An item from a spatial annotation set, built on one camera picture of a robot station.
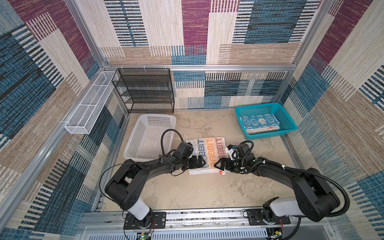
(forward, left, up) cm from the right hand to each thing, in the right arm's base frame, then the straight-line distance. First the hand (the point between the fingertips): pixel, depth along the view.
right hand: (220, 168), depth 87 cm
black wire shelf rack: (+55, +49, +14) cm, 75 cm away
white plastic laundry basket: (+25, +43, -3) cm, 50 cm away
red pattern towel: (+14, +3, -3) cm, 15 cm away
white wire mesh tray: (+29, +80, +16) cm, 87 cm away
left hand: (+4, +11, +1) cm, 12 cm away
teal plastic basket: (+29, -48, +3) cm, 56 cm away
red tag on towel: (-1, 0, -2) cm, 2 cm away
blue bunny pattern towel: (+33, -33, -1) cm, 47 cm away
